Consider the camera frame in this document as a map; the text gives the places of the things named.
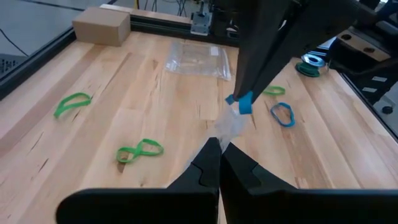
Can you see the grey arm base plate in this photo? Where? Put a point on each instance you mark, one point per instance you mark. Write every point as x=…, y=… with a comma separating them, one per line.
x=200, y=26

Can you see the tan plate with holes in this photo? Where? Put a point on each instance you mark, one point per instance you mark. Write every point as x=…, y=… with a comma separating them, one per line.
x=363, y=46

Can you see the clear plastic zip bag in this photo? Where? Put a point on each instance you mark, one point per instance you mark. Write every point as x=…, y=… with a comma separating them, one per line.
x=196, y=60
x=230, y=124

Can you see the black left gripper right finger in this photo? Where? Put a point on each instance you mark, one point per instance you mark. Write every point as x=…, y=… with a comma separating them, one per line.
x=295, y=207

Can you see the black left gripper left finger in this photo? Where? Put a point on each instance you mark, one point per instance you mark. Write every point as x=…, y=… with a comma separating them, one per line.
x=140, y=207

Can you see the small cardboard box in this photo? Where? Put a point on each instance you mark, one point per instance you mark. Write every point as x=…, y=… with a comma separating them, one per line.
x=102, y=28

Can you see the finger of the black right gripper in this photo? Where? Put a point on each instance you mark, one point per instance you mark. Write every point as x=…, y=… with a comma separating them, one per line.
x=311, y=28
x=261, y=37

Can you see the green rubber band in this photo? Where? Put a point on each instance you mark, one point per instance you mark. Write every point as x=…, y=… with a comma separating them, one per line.
x=265, y=91
x=56, y=112
x=139, y=151

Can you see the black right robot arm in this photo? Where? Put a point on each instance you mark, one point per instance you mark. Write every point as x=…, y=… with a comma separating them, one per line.
x=385, y=28

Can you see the blue rubber band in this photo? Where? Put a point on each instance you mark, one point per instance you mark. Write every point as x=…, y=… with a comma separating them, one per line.
x=293, y=118
x=245, y=105

